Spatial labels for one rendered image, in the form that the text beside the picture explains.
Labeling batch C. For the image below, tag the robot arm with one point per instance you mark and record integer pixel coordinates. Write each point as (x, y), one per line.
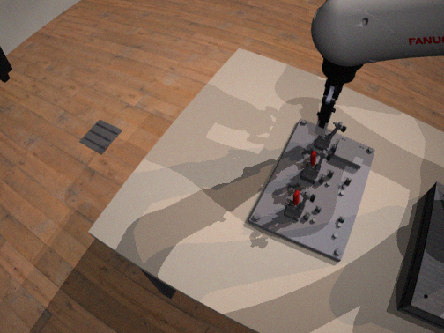
(355, 32)

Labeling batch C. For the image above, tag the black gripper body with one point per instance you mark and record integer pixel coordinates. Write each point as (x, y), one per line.
(336, 76)

